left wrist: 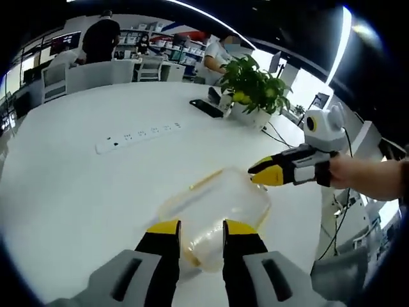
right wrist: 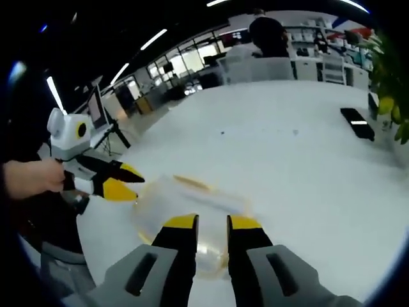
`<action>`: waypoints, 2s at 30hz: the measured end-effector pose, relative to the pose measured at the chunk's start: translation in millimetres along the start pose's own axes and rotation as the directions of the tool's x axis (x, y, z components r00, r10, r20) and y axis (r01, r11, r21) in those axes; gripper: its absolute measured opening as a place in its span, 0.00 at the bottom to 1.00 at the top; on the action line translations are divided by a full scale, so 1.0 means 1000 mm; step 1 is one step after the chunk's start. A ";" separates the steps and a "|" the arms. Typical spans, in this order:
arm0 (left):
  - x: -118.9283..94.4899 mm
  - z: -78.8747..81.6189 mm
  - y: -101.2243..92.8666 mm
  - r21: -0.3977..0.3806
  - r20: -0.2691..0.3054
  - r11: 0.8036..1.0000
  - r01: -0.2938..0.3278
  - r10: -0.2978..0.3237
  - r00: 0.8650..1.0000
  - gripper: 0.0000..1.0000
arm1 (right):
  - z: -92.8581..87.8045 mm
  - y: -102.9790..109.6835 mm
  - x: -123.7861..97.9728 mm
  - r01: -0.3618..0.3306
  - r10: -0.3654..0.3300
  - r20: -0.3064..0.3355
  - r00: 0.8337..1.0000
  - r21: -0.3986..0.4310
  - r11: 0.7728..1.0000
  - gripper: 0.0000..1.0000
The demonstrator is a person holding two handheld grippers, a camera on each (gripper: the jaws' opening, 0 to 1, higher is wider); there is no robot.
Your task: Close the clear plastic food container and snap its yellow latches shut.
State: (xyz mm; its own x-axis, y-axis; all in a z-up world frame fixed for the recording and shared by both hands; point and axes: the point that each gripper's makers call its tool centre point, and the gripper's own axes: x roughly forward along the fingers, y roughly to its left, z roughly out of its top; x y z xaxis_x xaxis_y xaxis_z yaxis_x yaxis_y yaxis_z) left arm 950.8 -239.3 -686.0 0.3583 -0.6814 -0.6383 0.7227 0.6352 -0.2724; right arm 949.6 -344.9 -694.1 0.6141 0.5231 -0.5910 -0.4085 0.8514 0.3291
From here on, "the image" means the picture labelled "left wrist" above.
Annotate potted green plant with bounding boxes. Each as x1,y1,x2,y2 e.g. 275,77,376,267
219,53,294,129

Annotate computer monitor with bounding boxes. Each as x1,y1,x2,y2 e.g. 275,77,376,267
267,50,284,77

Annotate long ceiling light strip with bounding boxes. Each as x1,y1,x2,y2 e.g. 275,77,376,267
326,5,353,86
178,0,257,49

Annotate white storage shelves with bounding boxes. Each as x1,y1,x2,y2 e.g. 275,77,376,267
117,21,210,67

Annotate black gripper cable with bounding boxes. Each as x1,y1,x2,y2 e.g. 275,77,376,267
342,127,355,158

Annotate white slatted chair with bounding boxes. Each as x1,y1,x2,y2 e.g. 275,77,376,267
40,61,70,104
136,55,164,83

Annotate white solid-back chair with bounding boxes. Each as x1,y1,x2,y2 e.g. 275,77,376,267
77,58,137,88

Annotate wall screen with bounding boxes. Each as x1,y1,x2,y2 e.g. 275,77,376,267
50,31,83,54

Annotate clear plastic buckle container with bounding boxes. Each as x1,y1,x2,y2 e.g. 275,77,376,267
155,166,273,273

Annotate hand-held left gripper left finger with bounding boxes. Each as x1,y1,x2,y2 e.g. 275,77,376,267
63,219,182,307

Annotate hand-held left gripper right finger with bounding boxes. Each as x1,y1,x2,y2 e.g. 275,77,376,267
222,219,327,307

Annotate thin black table cable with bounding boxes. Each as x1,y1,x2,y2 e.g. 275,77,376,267
261,120,306,150

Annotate white power strip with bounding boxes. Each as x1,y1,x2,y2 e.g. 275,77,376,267
95,120,186,155

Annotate person's grey trousers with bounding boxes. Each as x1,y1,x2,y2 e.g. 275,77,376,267
311,245,370,303

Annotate black phone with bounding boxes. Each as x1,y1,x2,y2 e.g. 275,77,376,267
189,98,225,119

